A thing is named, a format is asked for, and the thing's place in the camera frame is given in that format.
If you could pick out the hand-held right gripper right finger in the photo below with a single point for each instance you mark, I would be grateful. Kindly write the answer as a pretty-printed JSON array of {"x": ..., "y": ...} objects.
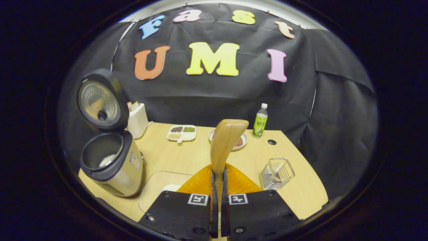
[{"x": 224, "y": 214}]

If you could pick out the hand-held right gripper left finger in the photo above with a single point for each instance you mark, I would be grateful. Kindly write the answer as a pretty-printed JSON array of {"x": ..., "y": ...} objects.
[{"x": 214, "y": 214}]

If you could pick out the wooden spoon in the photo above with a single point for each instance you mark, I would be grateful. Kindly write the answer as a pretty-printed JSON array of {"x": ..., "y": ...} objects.
[{"x": 225, "y": 144}]

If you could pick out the black and silver rice cooker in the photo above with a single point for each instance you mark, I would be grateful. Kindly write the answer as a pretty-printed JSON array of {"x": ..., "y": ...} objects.
[{"x": 120, "y": 174}]

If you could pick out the white rice pile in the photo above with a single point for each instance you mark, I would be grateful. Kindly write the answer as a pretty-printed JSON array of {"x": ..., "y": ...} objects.
[{"x": 107, "y": 160}]

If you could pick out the brown meat piece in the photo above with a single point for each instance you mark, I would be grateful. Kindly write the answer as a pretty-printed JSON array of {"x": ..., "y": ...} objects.
[{"x": 238, "y": 142}]

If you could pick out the white round plate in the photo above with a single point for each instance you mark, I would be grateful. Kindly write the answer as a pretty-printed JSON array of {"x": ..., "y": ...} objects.
[{"x": 244, "y": 138}]

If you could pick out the white divided bean dish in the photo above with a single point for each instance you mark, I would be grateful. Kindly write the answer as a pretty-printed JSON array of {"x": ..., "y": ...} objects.
[{"x": 182, "y": 133}]

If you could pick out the green drink bottle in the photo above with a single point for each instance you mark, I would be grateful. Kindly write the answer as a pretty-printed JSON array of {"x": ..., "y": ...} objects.
[{"x": 259, "y": 125}]

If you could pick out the black backdrop cloth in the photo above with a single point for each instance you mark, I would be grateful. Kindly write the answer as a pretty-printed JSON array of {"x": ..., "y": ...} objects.
[{"x": 217, "y": 97}]

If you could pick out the white toaster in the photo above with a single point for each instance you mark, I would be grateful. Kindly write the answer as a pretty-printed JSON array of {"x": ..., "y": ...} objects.
[{"x": 137, "y": 122}]

